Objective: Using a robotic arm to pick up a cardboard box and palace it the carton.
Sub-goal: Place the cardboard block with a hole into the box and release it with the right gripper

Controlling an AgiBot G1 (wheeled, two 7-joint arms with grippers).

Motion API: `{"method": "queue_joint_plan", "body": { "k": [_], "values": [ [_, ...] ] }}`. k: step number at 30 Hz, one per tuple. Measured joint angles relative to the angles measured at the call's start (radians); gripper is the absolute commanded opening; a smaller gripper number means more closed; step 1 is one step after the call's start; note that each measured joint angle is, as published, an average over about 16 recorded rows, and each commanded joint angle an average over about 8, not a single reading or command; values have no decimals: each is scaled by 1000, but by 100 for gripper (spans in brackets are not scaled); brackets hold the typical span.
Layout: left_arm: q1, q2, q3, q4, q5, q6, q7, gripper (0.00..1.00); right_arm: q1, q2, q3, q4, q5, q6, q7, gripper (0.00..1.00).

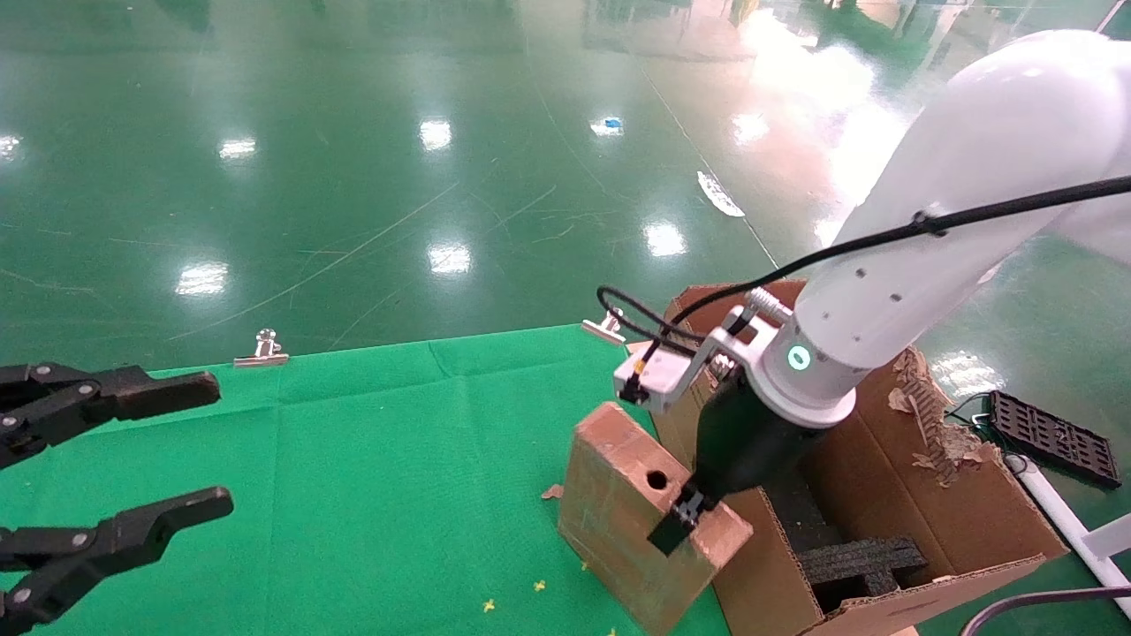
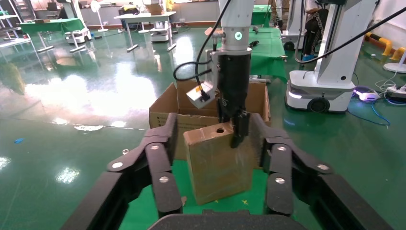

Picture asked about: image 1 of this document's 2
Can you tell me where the grey floor cable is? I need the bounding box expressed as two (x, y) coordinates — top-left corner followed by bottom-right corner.
(959, 584), (1131, 636)

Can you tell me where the large open cardboard carton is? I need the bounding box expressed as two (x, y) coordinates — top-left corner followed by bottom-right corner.
(658, 280), (1071, 636)

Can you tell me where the silver binder clip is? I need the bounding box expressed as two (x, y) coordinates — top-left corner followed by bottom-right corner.
(233, 329), (291, 368)
(581, 307), (628, 345)

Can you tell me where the white metal pipe frame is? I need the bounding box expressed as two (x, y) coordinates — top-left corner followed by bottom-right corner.
(1007, 453), (1131, 619)

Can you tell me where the black foam insert block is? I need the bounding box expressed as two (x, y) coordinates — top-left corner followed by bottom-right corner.
(799, 536), (929, 612)

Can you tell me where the black grid tray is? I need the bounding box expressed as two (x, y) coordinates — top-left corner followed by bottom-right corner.
(985, 390), (1123, 489)

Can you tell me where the large green table cloth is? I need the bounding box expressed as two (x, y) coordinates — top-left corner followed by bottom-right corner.
(0, 323), (734, 636)

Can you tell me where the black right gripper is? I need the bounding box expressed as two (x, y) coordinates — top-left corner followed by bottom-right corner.
(648, 365), (829, 557)

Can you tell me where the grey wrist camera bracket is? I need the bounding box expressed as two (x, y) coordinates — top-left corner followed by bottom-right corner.
(613, 305), (763, 417)

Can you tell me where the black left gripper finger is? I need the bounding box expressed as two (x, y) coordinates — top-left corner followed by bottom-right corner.
(0, 486), (236, 636)
(0, 361), (223, 472)

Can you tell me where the brown cardboard box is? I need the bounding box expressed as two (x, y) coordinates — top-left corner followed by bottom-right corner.
(558, 402), (755, 636)

